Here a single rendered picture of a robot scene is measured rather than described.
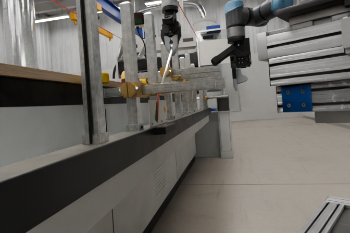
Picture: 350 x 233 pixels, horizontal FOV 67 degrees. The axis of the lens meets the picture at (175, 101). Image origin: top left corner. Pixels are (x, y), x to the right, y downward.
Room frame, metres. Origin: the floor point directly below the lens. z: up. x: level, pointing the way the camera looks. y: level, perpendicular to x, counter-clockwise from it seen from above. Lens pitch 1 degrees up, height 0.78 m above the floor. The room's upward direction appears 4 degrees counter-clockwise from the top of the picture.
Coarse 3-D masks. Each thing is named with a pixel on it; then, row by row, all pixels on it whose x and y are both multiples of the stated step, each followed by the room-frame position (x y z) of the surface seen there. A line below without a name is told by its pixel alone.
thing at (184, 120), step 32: (128, 128) 0.86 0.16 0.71; (32, 160) 0.45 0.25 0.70; (64, 160) 0.44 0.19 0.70; (96, 160) 0.54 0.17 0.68; (128, 160) 0.70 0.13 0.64; (0, 192) 0.32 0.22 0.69; (32, 192) 0.37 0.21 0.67; (64, 192) 0.44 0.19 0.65; (0, 224) 0.32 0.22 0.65; (32, 224) 0.37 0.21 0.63
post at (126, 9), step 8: (120, 8) 0.87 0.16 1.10; (128, 8) 0.86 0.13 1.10; (120, 16) 0.87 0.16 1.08; (128, 16) 0.86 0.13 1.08; (128, 24) 0.86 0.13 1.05; (128, 32) 0.86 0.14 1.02; (128, 40) 0.86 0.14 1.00; (128, 48) 0.86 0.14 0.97; (128, 56) 0.86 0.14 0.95; (136, 56) 0.89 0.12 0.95; (128, 64) 0.86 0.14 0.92; (136, 64) 0.88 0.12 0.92; (128, 72) 0.86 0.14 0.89; (136, 72) 0.88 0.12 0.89; (128, 80) 0.86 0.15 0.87; (136, 80) 0.87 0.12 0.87; (128, 104) 0.87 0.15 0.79; (136, 104) 0.86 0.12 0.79; (128, 112) 0.87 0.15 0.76; (136, 112) 0.86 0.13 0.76; (128, 120) 0.87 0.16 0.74; (136, 120) 0.86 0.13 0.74
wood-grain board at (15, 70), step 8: (0, 64) 0.60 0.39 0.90; (8, 64) 0.62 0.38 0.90; (0, 72) 0.60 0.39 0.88; (8, 72) 0.62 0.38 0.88; (16, 72) 0.64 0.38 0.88; (24, 72) 0.67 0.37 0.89; (32, 72) 0.69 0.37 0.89; (40, 72) 0.72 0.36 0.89; (48, 72) 0.75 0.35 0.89; (56, 72) 0.79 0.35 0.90; (48, 80) 0.76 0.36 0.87; (56, 80) 0.79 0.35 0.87; (64, 80) 0.82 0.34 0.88; (72, 80) 0.87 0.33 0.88; (80, 80) 0.91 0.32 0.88
